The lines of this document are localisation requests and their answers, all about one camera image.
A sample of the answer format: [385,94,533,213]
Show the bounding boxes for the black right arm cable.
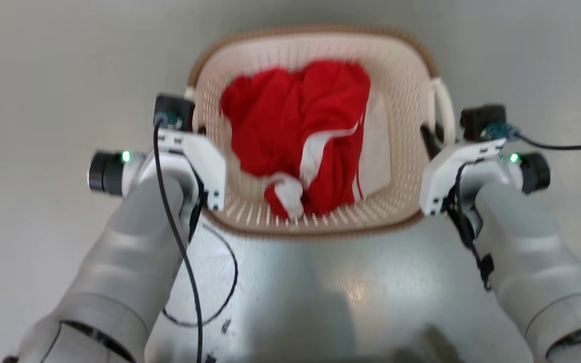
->
[443,161,496,292]

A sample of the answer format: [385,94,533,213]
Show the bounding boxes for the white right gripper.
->
[419,124,507,218]

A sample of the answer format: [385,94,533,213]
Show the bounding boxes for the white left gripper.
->
[156,126,228,212]

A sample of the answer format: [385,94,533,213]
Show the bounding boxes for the red garment white stripes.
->
[219,59,372,220]

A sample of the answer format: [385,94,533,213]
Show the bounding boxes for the black looped cable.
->
[162,222,240,328]

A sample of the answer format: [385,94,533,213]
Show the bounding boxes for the black right camera cable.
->
[516,133,581,151]

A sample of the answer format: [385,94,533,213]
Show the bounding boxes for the black left camera cable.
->
[152,123,205,363]

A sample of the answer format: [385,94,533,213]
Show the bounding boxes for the black camera cable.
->
[516,133,581,151]
[152,123,205,363]

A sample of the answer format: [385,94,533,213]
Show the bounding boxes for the cream laundry basket brown rim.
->
[186,25,457,240]

